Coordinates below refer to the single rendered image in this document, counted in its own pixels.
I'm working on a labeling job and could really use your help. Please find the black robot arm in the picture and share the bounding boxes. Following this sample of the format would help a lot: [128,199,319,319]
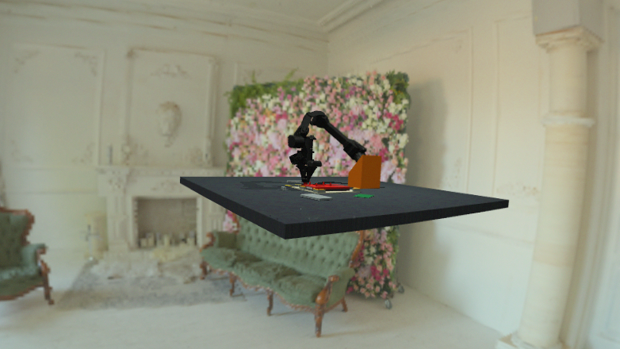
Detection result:
[288,110,366,163]

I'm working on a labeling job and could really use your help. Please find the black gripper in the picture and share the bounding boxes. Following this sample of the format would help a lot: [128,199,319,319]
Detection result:
[292,148,322,181]

